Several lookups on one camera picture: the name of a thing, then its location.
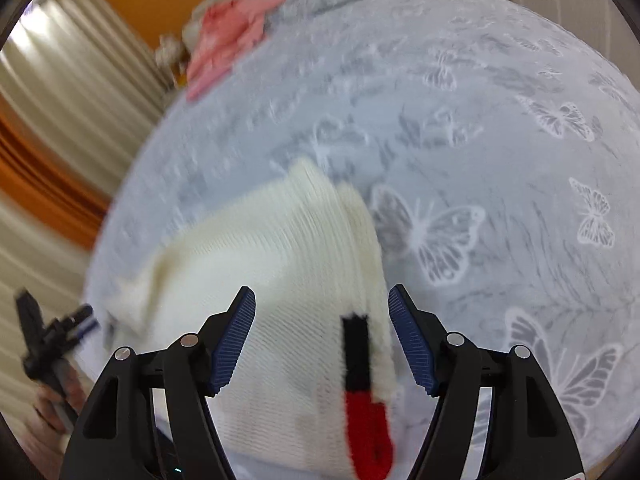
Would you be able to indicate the beige curtain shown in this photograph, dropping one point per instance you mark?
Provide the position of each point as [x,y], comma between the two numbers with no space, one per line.
[75,75]

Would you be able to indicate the white knitted sweater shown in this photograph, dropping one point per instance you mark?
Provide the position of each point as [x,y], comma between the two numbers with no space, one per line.
[295,280]

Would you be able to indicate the pink garment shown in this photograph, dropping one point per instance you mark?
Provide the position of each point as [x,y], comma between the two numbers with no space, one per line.
[226,35]

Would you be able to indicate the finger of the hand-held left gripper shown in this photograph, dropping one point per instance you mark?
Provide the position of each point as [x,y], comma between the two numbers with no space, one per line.
[45,332]

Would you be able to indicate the plush toy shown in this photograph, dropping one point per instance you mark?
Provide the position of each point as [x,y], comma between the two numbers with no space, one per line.
[169,51]

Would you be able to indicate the grey butterfly blanket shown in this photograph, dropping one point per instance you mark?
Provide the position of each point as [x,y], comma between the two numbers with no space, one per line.
[450,160]

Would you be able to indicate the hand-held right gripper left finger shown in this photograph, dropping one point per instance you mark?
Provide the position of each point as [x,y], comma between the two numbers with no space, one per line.
[234,340]

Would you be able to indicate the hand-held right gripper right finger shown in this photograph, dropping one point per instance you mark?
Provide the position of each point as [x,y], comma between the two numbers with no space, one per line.
[413,340]

